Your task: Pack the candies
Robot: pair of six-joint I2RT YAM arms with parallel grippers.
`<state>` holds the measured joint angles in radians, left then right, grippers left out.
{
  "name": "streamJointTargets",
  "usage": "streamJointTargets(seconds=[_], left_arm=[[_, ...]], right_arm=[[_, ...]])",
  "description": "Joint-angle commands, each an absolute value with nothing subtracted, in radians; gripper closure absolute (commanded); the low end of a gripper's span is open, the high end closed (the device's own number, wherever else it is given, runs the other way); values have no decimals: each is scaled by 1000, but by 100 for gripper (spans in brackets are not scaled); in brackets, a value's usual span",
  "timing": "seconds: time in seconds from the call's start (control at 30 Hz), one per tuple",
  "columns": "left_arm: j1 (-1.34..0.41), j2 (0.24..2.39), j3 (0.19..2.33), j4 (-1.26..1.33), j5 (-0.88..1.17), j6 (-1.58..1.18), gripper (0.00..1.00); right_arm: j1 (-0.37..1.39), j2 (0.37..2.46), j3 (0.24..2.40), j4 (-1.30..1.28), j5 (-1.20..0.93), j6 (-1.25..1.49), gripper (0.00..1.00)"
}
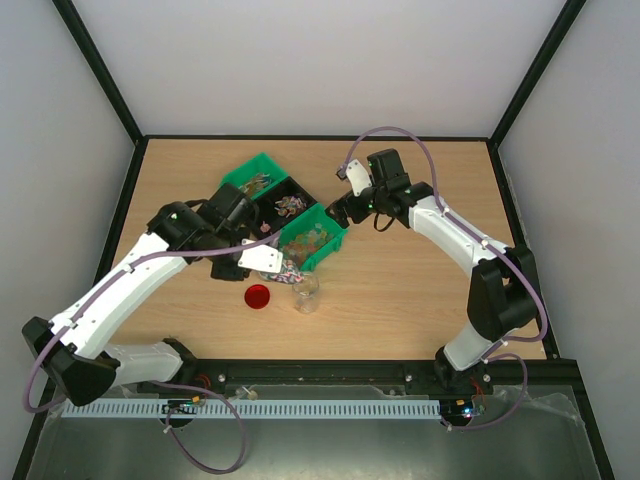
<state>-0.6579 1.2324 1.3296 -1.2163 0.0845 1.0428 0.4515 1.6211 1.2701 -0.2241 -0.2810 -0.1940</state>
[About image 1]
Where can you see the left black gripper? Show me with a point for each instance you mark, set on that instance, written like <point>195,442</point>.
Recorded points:
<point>221,273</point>

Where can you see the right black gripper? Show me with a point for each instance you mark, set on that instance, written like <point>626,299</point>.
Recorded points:
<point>345,210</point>

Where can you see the green bin star candies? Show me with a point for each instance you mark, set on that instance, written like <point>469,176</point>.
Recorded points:
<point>311,237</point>

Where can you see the metal candy scoop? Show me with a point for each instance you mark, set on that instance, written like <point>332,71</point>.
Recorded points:
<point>289,274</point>

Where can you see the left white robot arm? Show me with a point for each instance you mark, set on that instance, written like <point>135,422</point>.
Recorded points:
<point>74,348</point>

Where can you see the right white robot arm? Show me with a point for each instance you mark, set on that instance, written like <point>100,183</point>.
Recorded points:
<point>503,281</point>

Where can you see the green bin wrapped candies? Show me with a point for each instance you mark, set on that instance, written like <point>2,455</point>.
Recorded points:
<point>256,176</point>

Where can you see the red jar lid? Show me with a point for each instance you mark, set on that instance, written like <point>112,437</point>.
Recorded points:
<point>257,296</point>

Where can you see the black bin lollipops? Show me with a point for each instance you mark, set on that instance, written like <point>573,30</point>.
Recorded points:
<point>279,206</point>

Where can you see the clear glass jar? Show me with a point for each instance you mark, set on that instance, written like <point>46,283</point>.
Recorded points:
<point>306,293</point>

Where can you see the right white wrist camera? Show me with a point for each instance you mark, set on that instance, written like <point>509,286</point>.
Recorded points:
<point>357,176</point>

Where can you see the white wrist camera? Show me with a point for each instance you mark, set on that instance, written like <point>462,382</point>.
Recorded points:
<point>260,257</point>
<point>357,176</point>

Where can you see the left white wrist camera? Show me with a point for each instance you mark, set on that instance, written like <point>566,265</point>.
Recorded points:
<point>260,257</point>

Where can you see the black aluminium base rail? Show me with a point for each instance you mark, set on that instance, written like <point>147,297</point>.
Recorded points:
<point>410,377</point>

